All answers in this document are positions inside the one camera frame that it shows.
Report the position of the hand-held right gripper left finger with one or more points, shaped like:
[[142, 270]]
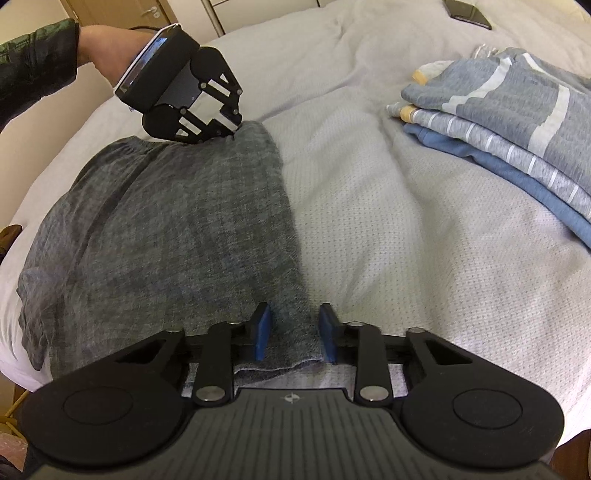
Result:
[[262, 332]]

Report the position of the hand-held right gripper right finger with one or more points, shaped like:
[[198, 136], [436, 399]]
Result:
[[328, 332]]

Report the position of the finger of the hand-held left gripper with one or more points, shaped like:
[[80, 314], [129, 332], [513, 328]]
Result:
[[226, 99], [203, 127]]

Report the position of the grey checked garment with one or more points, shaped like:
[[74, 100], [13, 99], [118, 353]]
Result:
[[161, 230]]

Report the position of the person's left forearm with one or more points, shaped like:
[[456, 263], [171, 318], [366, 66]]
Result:
[[37, 64]]

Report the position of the tan wooden door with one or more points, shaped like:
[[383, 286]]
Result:
[[115, 14]]

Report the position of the white wardrobe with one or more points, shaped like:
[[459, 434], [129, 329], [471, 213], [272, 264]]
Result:
[[258, 11]]

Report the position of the white bed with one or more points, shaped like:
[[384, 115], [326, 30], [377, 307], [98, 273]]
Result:
[[392, 230]]

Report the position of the brown garment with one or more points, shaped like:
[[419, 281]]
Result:
[[9, 240]]

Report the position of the blue folded garment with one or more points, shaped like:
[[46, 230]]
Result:
[[531, 189]]

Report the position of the thin-striped grey folded garment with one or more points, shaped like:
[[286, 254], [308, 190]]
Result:
[[485, 134]]

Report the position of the black smartphone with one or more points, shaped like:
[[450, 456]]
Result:
[[468, 14]]

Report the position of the block-striped grey folded garment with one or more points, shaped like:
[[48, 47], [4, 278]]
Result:
[[517, 92]]

